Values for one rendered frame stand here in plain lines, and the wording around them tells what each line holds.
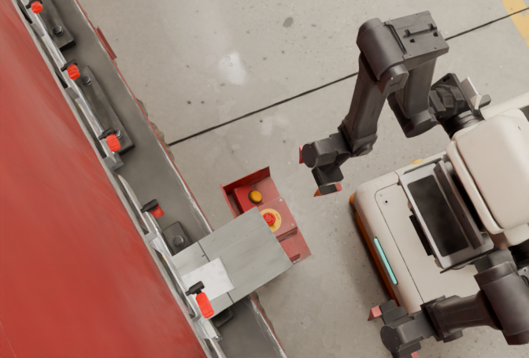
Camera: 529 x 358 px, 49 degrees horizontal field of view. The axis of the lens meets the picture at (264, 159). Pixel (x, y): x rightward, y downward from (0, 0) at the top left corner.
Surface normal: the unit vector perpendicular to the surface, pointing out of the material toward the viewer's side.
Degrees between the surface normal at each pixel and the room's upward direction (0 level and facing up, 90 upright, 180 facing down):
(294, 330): 0
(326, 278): 0
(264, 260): 0
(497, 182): 43
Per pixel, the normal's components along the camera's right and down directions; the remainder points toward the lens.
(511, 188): -0.66, 0.02
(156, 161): -0.04, -0.31
